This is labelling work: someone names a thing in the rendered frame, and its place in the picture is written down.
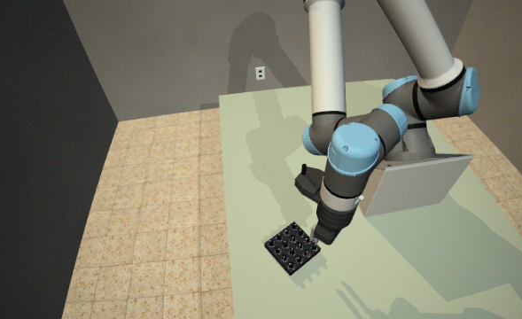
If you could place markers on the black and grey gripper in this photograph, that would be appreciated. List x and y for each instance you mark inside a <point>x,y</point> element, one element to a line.
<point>330,222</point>

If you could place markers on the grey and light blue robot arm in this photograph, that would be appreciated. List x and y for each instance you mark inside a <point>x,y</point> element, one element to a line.
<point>443,89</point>

